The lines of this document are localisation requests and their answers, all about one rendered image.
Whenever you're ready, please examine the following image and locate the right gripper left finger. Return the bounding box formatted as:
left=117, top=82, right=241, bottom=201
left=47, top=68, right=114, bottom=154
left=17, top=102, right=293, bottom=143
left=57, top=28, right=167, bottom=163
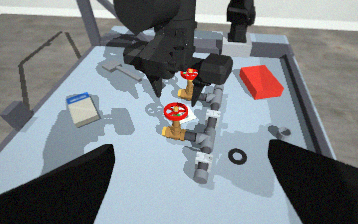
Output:
left=0, top=144, right=115, bottom=224

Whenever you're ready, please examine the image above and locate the red rectangular block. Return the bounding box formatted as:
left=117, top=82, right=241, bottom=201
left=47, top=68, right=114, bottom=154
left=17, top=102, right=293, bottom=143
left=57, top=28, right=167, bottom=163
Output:
left=239, top=65, right=284, bottom=100

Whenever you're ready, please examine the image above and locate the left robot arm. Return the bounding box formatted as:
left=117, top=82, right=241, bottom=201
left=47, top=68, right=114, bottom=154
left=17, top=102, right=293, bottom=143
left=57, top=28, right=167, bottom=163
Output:
left=113, top=0, right=256, bottom=80

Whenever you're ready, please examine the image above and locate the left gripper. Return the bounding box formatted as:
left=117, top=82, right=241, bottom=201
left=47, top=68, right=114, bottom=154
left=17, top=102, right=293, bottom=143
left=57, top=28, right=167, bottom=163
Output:
left=123, top=18, right=233, bottom=107

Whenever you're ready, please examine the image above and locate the black rubber gasket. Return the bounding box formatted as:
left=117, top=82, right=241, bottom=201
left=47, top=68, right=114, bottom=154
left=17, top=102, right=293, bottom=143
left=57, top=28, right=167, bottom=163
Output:
left=228, top=149, right=247, bottom=165

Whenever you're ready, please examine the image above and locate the grey metal frame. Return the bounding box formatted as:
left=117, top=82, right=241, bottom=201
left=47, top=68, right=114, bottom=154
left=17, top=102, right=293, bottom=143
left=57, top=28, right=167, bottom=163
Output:
left=76, top=0, right=151, bottom=46

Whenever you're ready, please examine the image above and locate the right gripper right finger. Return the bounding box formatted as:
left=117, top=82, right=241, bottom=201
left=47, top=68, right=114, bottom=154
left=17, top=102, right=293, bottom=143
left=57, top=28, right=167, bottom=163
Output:
left=267, top=139, right=358, bottom=224

